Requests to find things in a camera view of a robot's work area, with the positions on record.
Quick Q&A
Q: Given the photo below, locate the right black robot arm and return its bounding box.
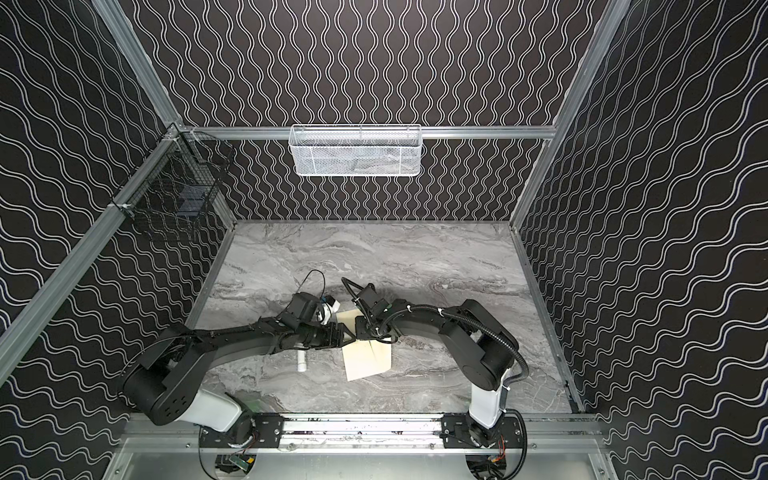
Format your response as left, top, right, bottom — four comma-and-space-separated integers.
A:
350, 284, 530, 447

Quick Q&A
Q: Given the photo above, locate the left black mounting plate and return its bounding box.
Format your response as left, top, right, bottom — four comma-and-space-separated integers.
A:
199, 413, 285, 450

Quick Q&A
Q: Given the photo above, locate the left thin black cable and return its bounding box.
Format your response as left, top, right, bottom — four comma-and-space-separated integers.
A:
298, 268, 328, 298

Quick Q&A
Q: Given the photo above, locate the black mounting plate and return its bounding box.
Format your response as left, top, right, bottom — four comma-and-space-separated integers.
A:
440, 414, 527, 449
199, 413, 285, 450

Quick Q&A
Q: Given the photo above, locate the white glue stick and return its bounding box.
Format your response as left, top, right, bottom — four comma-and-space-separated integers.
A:
297, 350, 308, 373

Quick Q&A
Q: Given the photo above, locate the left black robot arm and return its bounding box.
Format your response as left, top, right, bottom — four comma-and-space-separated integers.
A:
119, 292, 356, 445

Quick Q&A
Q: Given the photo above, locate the white wire mesh basket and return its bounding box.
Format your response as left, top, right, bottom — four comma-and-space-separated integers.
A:
288, 124, 424, 177

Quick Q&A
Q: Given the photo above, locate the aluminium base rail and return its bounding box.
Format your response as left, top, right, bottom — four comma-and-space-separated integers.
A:
119, 411, 607, 455

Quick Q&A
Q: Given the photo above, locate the cream yellow envelope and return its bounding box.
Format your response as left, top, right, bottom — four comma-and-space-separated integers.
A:
342, 340, 392, 381

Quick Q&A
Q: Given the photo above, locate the right black corrugated cable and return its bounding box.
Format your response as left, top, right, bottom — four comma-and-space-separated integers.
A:
340, 277, 530, 385

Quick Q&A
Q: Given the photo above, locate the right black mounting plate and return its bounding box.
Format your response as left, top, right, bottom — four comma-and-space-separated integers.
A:
440, 414, 527, 449

